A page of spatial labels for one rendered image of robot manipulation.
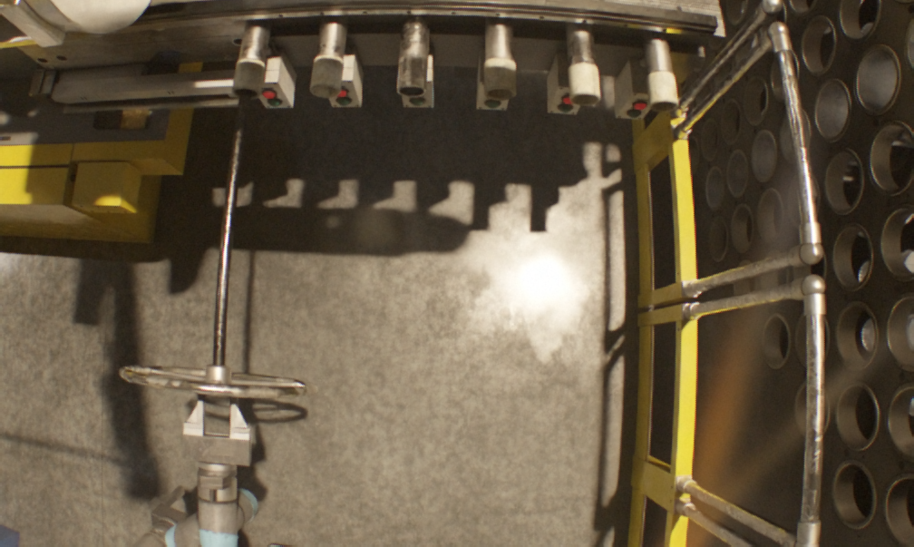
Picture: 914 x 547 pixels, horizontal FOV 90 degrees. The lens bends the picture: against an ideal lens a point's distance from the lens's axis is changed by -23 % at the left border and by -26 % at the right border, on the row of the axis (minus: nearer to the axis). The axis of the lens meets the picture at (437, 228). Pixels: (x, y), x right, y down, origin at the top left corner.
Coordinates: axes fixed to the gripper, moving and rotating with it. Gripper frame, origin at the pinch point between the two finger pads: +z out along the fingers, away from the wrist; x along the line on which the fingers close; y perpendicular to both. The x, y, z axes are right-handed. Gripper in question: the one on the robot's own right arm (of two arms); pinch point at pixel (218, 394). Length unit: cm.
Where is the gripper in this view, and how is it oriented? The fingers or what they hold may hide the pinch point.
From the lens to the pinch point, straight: 113.8
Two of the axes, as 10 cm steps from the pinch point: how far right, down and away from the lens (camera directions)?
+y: -2.5, 1.9, 9.5
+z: 0.3, -9.8, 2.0
